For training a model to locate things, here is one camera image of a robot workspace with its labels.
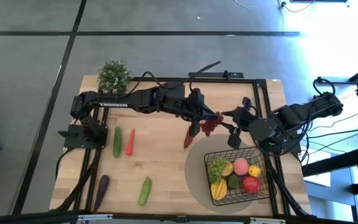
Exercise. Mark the round grey mat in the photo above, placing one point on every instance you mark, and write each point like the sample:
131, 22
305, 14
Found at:
194, 180

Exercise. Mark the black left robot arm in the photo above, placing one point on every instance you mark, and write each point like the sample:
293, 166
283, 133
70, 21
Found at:
113, 104

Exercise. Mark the silver bracket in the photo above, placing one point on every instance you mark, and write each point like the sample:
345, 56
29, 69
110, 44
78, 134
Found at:
95, 217
267, 221

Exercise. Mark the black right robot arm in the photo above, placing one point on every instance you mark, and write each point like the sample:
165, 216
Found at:
294, 115

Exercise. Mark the black bar with knob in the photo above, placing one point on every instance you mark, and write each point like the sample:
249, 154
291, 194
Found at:
207, 75

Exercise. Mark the yellow lemon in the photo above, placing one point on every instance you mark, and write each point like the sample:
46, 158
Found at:
255, 171

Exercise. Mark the red apple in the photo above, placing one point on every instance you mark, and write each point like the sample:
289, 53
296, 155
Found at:
251, 185

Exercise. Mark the green potted plant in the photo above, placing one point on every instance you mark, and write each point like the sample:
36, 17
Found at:
115, 76

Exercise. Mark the light green bumpy cucumber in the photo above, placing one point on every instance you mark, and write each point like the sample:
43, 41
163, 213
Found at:
145, 191

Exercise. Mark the orange carrot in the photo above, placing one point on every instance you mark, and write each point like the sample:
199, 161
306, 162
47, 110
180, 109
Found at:
130, 143

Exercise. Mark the black floor stand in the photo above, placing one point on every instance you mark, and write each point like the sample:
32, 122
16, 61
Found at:
346, 80

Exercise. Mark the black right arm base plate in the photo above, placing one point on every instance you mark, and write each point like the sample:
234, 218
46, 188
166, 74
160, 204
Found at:
295, 149

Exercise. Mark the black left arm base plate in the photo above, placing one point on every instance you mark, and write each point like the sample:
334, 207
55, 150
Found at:
73, 141

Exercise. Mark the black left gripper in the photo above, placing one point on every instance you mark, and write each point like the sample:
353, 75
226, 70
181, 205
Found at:
194, 109

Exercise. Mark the black crossbar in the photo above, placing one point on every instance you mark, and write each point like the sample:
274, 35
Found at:
26, 217

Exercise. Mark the red pepper with green stem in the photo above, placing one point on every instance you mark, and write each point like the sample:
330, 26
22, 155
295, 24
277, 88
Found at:
187, 141

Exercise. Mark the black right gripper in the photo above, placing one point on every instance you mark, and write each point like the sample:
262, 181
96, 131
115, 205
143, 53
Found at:
244, 115

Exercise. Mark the green avocado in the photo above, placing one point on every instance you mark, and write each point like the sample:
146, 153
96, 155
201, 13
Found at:
234, 181

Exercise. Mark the pink peach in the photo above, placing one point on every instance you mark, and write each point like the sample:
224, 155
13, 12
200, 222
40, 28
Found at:
241, 166

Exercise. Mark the green grape bunch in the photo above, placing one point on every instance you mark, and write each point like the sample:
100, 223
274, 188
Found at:
216, 169

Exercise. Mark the purple eggplant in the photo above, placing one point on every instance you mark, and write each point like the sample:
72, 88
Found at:
102, 191

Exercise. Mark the yellow starfruit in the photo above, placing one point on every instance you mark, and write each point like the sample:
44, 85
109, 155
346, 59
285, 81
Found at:
218, 189

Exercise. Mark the yellow pear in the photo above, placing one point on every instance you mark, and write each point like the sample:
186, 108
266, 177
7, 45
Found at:
228, 169

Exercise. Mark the black diagonal beam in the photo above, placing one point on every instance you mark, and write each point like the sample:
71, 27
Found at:
337, 161

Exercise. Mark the dark green cucumber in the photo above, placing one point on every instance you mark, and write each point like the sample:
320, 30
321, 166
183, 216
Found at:
117, 141

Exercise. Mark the red grape bunch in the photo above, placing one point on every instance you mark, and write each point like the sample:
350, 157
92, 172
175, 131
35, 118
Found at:
211, 126

